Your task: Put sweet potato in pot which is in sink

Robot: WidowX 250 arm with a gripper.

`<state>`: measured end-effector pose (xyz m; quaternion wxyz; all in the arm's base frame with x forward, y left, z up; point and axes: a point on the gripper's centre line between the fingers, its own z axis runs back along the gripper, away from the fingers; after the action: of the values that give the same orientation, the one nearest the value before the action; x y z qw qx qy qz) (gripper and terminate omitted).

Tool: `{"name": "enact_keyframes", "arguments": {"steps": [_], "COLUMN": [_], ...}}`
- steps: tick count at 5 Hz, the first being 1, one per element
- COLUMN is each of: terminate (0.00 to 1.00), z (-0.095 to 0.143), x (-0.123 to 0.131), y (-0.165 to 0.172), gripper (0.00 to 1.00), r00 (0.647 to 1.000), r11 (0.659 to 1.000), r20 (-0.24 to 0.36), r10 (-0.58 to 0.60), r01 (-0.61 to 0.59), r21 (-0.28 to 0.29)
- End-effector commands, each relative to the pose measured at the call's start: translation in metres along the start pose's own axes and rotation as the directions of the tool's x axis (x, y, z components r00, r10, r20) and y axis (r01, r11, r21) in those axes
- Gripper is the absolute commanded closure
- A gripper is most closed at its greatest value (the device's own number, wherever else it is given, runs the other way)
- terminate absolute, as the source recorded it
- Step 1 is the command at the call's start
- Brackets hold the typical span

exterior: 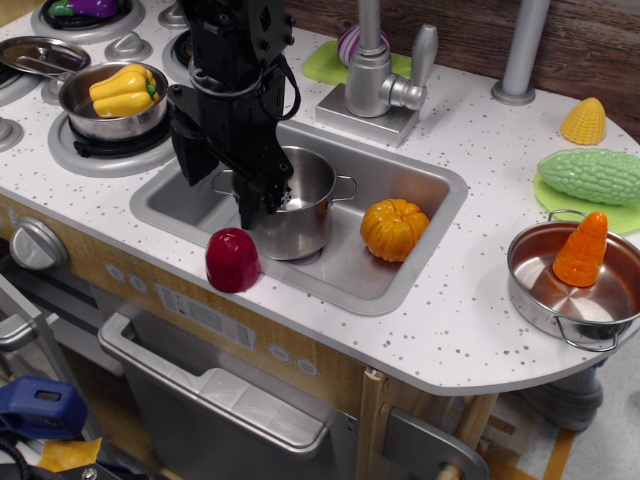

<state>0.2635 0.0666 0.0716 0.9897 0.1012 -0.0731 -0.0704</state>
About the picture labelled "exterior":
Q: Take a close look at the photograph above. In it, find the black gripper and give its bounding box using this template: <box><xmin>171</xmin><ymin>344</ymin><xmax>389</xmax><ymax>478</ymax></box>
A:
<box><xmin>169</xmin><ymin>64</ymin><xmax>294</xmax><ymax>230</ymax></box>

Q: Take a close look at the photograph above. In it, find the red toy sweet potato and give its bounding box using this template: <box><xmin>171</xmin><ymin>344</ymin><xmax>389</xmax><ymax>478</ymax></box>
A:
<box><xmin>205</xmin><ymin>228</ymin><xmax>261</xmax><ymax>293</ymax></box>

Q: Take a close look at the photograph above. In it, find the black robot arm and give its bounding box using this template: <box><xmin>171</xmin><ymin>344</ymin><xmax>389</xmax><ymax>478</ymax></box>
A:
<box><xmin>168</xmin><ymin>1</ymin><xmax>301</xmax><ymax>229</ymax></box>

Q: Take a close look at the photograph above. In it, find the steel pot in sink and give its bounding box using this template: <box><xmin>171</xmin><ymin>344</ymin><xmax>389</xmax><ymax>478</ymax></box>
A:
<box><xmin>213</xmin><ymin>146</ymin><xmax>359</xmax><ymax>261</ymax></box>

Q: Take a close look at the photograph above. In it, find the grey toy sink basin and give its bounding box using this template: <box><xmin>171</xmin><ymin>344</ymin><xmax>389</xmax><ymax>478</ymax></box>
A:
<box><xmin>130</xmin><ymin>121</ymin><xmax>467</xmax><ymax>316</ymax></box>

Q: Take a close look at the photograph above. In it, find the steel pot on stove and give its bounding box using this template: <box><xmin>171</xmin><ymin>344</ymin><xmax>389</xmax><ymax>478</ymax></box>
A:
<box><xmin>58</xmin><ymin>62</ymin><xmax>168</xmax><ymax>141</ymax></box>

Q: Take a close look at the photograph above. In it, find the steel pot lid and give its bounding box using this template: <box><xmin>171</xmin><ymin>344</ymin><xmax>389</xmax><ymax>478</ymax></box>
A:
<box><xmin>1</xmin><ymin>36</ymin><xmax>92</xmax><ymax>77</ymax></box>

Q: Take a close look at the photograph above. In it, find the front left stove burner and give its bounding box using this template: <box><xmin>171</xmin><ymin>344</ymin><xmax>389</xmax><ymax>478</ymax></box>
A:
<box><xmin>47</xmin><ymin>111</ymin><xmax>175</xmax><ymax>178</ymax></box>

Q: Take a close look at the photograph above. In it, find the yellow toy bell pepper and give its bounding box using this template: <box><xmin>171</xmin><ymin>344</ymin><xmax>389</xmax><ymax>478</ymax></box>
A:
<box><xmin>89</xmin><ymin>64</ymin><xmax>160</xmax><ymax>119</ymax></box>

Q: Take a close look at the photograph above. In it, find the green mat behind faucet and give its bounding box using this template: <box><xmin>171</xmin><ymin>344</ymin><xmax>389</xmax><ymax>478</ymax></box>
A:
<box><xmin>302</xmin><ymin>40</ymin><xmax>412</xmax><ymax>86</ymax></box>

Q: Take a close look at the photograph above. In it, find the grey stove knob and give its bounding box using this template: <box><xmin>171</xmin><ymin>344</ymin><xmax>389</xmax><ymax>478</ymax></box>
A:
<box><xmin>105</xmin><ymin>31</ymin><xmax>153</xmax><ymax>62</ymax></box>
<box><xmin>157</xmin><ymin>1</ymin><xmax>188</xmax><ymax>30</ymax></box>

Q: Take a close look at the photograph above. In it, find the silver toy faucet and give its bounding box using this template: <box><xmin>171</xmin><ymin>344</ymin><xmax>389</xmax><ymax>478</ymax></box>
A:
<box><xmin>316</xmin><ymin>1</ymin><xmax>439</xmax><ymax>147</ymax></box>

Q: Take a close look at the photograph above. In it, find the grey stove knob top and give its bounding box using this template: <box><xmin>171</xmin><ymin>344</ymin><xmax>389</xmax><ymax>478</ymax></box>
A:
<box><xmin>157</xmin><ymin>1</ymin><xmax>188</xmax><ymax>30</ymax></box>

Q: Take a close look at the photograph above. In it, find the orange toy pumpkin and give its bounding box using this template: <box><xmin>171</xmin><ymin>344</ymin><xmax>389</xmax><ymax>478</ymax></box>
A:
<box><xmin>360</xmin><ymin>199</ymin><xmax>430</xmax><ymax>263</ymax></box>

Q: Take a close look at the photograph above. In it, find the purple toy onion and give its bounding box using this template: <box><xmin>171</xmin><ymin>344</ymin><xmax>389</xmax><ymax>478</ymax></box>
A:
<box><xmin>337</xmin><ymin>25</ymin><xmax>361</xmax><ymax>67</ymax></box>

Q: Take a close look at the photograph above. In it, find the grey oven dial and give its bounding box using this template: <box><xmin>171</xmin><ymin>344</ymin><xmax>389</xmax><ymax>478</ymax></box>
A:
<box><xmin>9</xmin><ymin>216</ymin><xmax>68</xmax><ymax>271</ymax></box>

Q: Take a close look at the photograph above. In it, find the back left stove burner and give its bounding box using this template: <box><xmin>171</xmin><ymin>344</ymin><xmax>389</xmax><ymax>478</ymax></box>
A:
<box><xmin>30</xmin><ymin>1</ymin><xmax>145</xmax><ymax>45</ymax></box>

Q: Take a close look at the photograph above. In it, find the purple toy eggplant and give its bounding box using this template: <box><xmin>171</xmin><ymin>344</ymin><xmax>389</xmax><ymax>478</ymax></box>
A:
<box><xmin>48</xmin><ymin>0</ymin><xmax>119</xmax><ymax>19</ymax></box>

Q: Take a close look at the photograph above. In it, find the grey dishwasher door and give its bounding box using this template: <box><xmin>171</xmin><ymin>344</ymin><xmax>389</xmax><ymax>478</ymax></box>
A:
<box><xmin>98</xmin><ymin>313</ymin><xmax>358</xmax><ymax>479</ymax></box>

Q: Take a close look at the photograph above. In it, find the blue clamp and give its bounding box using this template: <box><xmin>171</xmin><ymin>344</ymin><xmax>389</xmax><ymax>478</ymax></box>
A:
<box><xmin>1</xmin><ymin>376</ymin><xmax>88</xmax><ymax>440</ymax></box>

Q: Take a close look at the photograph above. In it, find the grey vertical pole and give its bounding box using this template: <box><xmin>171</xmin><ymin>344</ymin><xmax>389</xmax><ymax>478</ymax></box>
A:
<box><xmin>491</xmin><ymin>0</ymin><xmax>551</xmax><ymax>106</ymax></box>

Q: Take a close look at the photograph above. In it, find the yellow tape piece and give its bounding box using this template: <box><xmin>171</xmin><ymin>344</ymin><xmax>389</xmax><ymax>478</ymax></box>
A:
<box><xmin>37</xmin><ymin>437</ymin><xmax>103</xmax><ymax>473</ymax></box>

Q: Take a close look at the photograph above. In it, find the grey cabinet door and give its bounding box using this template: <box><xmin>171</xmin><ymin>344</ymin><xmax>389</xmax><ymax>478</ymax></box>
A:
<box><xmin>383</xmin><ymin>408</ymin><xmax>490</xmax><ymax>479</ymax></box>

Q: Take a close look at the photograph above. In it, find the green mat under melon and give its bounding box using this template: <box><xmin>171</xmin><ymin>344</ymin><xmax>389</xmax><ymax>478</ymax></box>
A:
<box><xmin>533</xmin><ymin>174</ymin><xmax>640</xmax><ymax>234</ymax></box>

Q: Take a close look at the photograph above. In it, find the orange toy carrot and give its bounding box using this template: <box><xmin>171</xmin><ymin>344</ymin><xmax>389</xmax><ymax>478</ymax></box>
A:
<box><xmin>552</xmin><ymin>212</ymin><xmax>608</xmax><ymax>288</ymax></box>

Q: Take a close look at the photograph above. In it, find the yellow toy corn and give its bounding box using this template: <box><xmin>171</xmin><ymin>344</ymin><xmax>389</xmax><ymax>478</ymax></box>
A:
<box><xmin>560</xmin><ymin>97</ymin><xmax>606</xmax><ymax>145</ymax></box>

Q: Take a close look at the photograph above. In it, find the green toy bitter melon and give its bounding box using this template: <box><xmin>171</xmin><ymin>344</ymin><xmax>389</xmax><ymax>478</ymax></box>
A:
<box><xmin>537</xmin><ymin>148</ymin><xmax>639</xmax><ymax>206</ymax></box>

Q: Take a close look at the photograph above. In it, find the steel pan with handles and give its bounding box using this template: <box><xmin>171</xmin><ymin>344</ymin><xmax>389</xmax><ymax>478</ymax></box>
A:
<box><xmin>507</xmin><ymin>210</ymin><xmax>639</xmax><ymax>353</ymax></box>

